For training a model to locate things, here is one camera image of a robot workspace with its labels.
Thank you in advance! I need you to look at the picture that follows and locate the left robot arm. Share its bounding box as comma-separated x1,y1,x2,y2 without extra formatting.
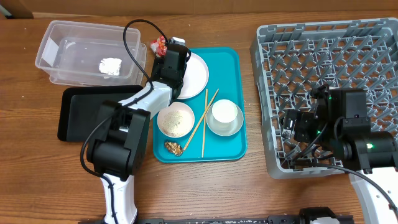
80,41,191,223

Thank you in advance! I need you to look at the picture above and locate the grey dishwasher rack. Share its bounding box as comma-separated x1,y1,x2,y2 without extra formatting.
251,18,397,179

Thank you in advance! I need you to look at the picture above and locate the teal serving tray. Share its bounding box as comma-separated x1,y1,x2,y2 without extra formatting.
153,47,248,163

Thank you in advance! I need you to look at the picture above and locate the white napkin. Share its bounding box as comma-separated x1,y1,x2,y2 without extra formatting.
99,58,122,76

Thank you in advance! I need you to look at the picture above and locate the white cup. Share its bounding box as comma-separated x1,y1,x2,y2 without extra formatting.
211,99,238,123

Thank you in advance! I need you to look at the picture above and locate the red snack wrapper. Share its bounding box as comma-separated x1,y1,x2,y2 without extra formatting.
150,35,167,57

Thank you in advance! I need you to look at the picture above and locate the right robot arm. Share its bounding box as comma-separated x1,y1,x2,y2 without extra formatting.
280,85,397,223

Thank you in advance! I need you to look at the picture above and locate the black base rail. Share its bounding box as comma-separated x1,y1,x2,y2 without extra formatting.
136,207,354,224

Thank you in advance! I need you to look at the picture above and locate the gold foil wrapper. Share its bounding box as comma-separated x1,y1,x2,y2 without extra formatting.
164,141,184,156

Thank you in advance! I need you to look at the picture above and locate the large white plate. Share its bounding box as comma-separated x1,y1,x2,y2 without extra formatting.
178,53,209,100

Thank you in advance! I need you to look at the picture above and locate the clear plastic bin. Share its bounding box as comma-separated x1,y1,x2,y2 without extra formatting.
35,20,143,86

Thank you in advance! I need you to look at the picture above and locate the small white rice bowl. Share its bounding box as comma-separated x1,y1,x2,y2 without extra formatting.
157,102,195,138

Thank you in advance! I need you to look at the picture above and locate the black plastic tray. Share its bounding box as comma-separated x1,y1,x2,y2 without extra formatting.
57,85,142,142

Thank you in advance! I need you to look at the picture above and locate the grey-green bowl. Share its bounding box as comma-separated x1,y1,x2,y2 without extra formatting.
206,105,244,136

